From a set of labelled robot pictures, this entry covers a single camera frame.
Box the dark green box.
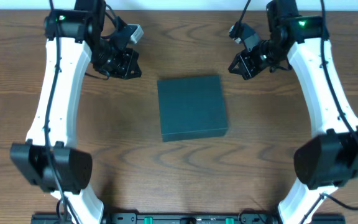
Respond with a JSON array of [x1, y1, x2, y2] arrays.
[[157, 75, 228, 142]]

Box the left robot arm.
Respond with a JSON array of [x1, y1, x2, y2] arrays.
[[10, 1, 144, 223]]

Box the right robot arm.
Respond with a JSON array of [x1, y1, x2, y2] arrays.
[[228, 0, 358, 223]]

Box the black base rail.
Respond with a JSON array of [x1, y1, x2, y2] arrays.
[[30, 210, 346, 224]]

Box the right black cable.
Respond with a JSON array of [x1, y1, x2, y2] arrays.
[[237, 0, 358, 224]]

